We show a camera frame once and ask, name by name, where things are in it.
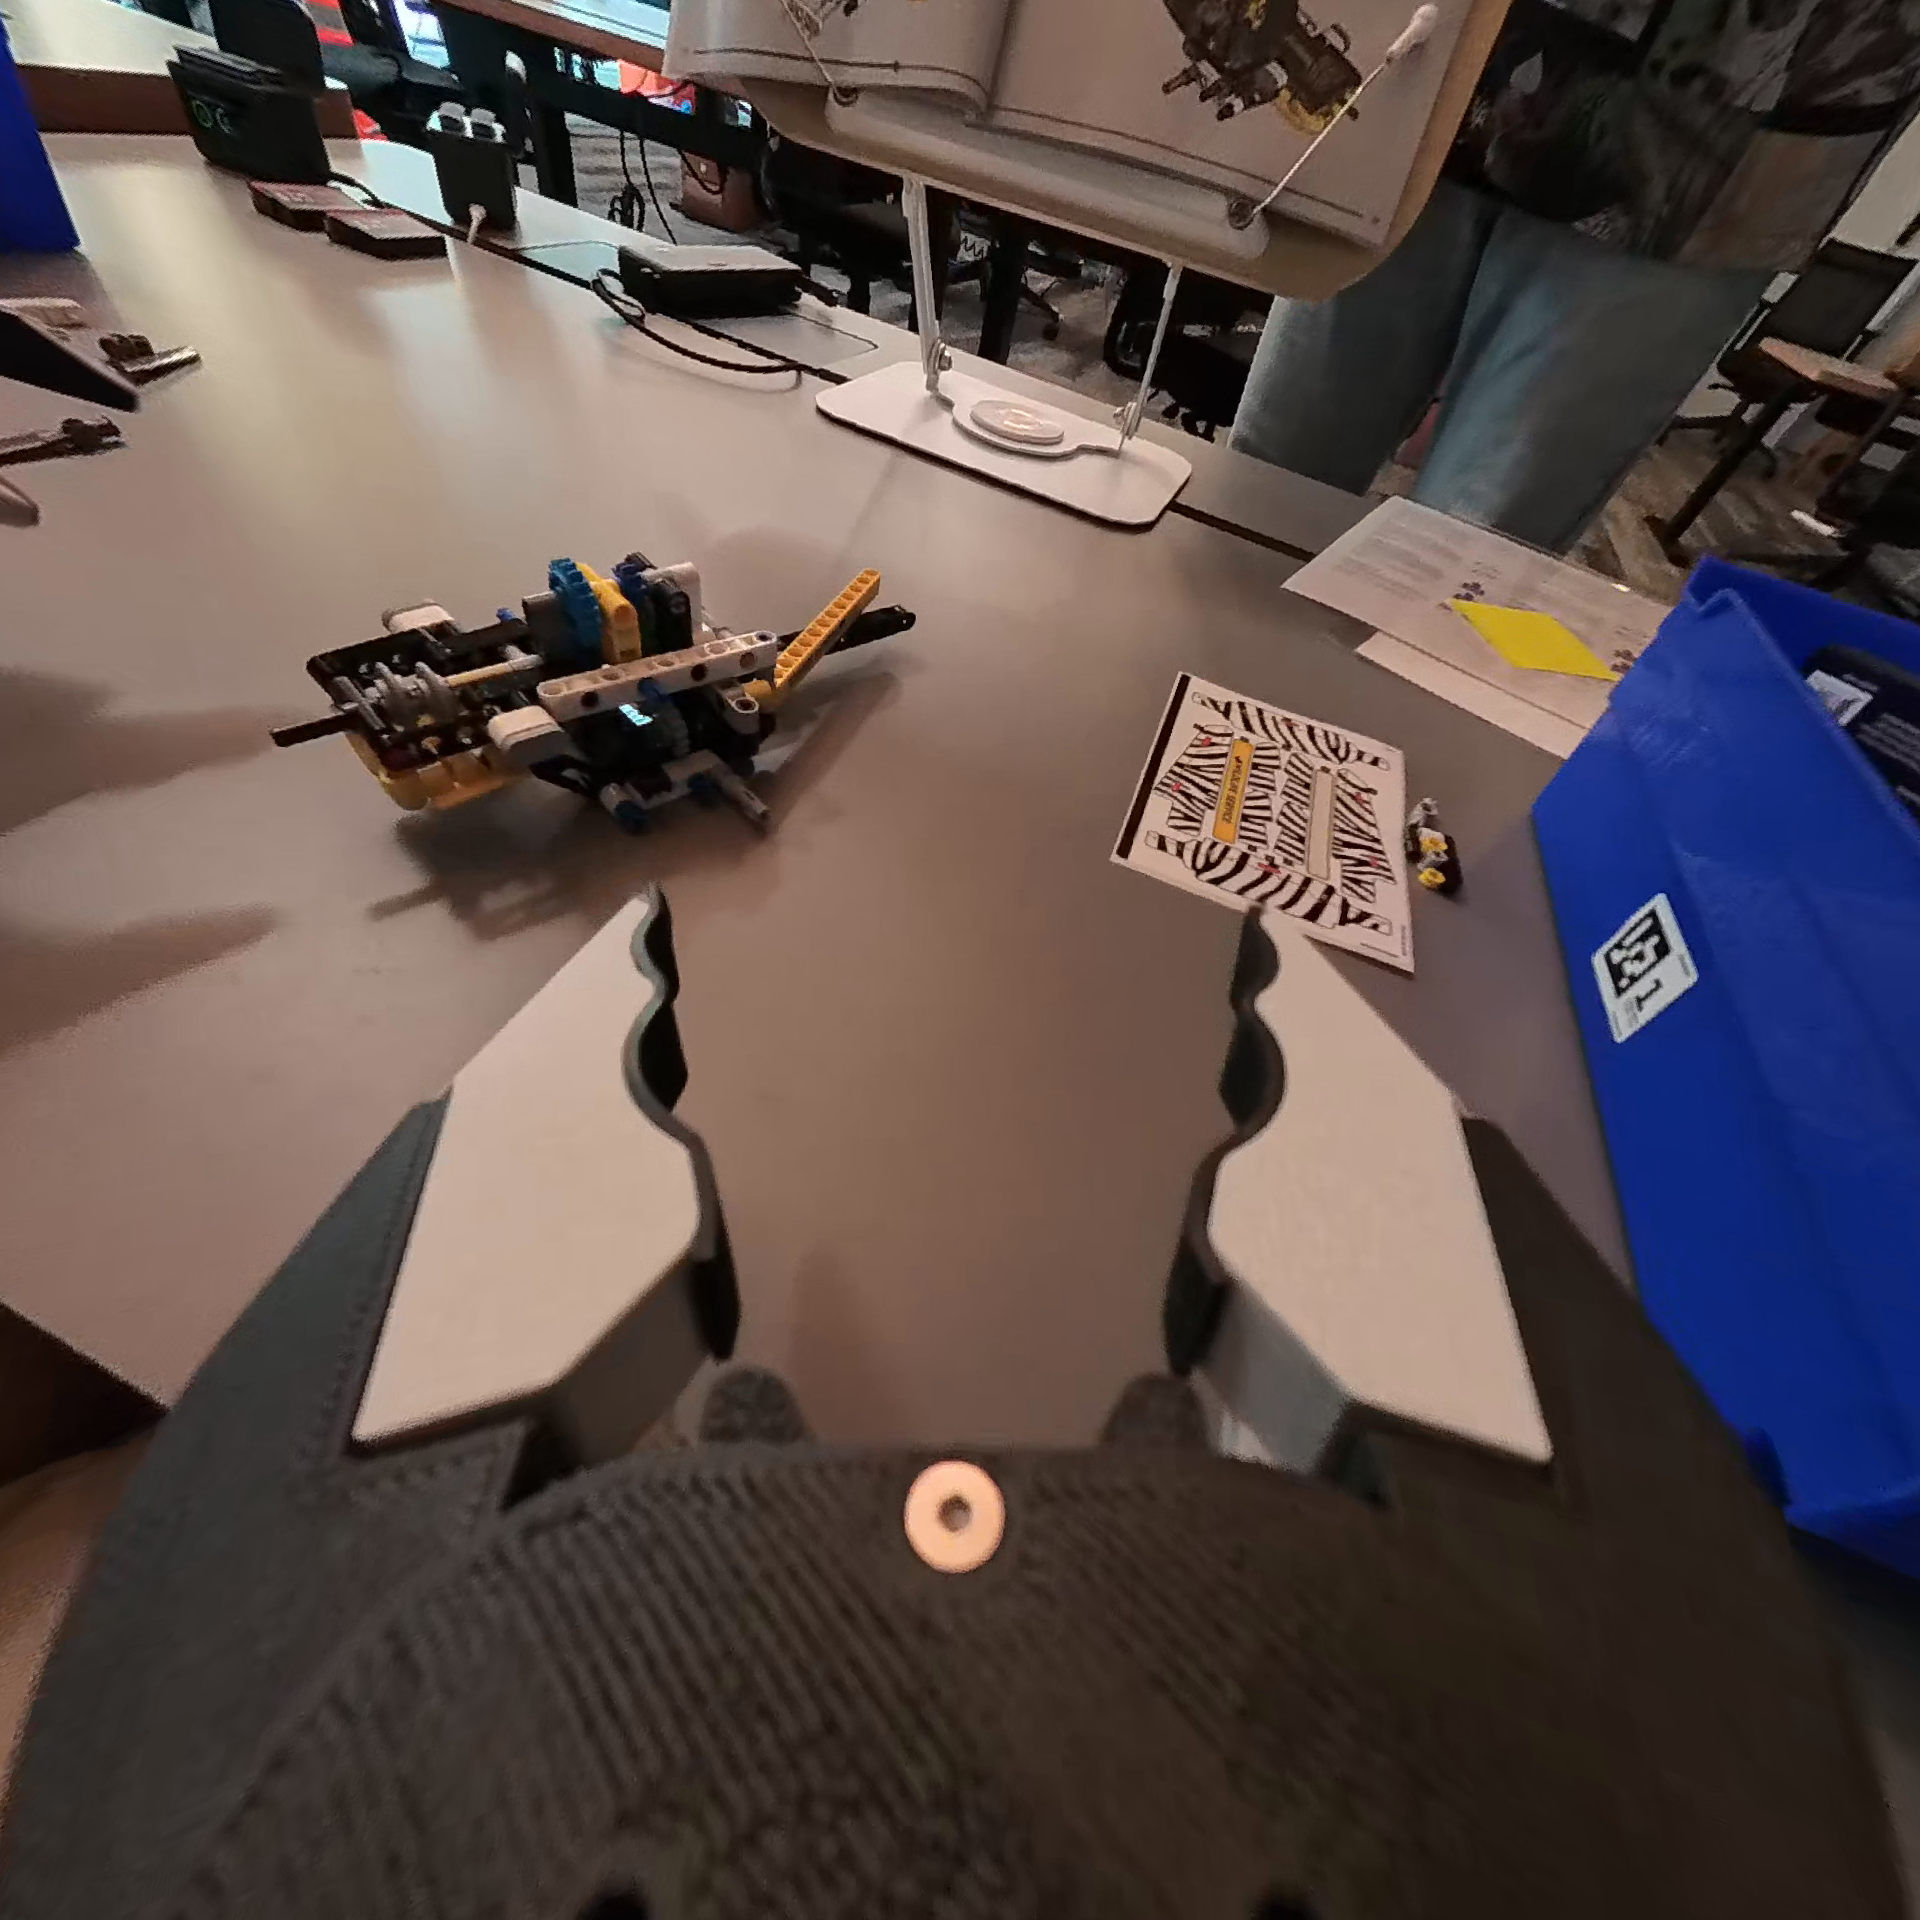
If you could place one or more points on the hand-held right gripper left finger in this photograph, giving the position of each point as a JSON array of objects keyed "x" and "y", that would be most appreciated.
[{"x": 557, "y": 1200}]

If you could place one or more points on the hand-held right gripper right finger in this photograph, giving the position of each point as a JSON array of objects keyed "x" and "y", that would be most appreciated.
[{"x": 1351, "y": 1245}]

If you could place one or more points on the black yellow lego model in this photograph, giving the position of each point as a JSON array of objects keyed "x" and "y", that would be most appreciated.
[{"x": 597, "y": 690}]

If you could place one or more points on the small black yellow lego piece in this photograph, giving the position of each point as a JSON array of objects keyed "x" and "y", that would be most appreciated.
[{"x": 1434, "y": 856}]

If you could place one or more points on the dark lego part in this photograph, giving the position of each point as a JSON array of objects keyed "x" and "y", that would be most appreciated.
[
  {"x": 151, "y": 358},
  {"x": 59, "y": 438}
]

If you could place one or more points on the lego instruction booklet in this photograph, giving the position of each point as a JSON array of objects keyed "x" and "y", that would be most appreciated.
[{"x": 1079, "y": 61}]

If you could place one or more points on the zebra striped sticker sheet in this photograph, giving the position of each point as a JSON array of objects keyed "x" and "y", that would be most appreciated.
[{"x": 1273, "y": 817}]

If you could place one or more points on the blue plastic bin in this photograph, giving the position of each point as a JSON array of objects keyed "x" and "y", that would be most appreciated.
[{"x": 1801, "y": 1275}]

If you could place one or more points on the yellow paper piece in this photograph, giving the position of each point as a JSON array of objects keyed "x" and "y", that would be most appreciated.
[{"x": 1529, "y": 637}]

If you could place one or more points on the clear plastic bag with paper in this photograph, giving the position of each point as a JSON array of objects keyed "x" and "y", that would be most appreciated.
[{"x": 1413, "y": 561}]

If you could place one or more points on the black box in bin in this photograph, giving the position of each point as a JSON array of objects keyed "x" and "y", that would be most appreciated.
[{"x": 1874, "y": 736}]

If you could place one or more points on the white tablet stand base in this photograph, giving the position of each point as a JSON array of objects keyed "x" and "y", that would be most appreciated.
[{"x": 900, "y": 419}]

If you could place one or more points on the black power adapter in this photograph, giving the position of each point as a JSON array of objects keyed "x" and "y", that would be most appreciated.
[{"x": 705, "y": 279}]

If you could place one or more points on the dark red pad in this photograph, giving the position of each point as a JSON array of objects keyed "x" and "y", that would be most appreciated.
[
  {"x": 386, "y": 233},
  {"x": 299, "y": 202}
]

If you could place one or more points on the black wedge block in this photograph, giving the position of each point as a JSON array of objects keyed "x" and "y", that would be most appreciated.
[{"x": 59, "y": 355}]

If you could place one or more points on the brown stool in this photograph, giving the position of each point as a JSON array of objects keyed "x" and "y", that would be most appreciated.
[{"x": 1815, "y": 373}]

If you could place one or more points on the black charger dock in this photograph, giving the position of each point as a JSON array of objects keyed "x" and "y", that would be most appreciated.
[{"x": 472, "y": 182}]

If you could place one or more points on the black mesh office chair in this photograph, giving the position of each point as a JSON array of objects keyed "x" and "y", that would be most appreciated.
[{"x": 1851, "y": 301}]

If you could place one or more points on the black device with green display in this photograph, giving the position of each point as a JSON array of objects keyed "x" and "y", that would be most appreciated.
[{"x": 254, "y": 128}]

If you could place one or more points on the blue box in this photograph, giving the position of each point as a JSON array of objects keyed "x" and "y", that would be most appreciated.
[{"x": 32, "y": 135}]

